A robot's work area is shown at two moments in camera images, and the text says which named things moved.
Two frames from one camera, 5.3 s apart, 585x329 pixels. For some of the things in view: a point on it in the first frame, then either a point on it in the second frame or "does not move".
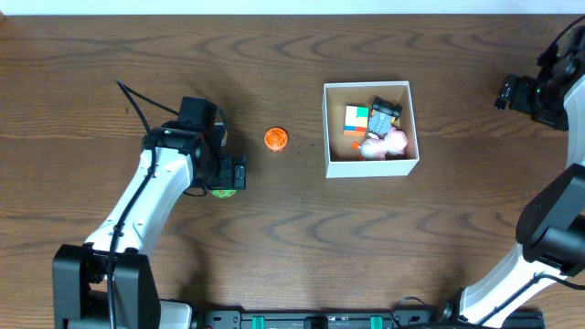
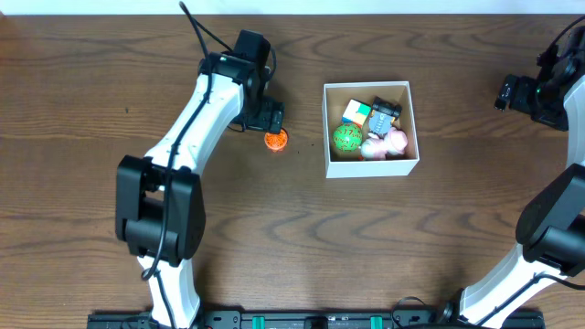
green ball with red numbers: (223, 193) → (347, 137)
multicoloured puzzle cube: (356, 120) does not move
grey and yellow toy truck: (383, 115) does not move
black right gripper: (526, 86) does not move
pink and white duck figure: (375, 147) does not move
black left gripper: (234, 172) → (268, 118)
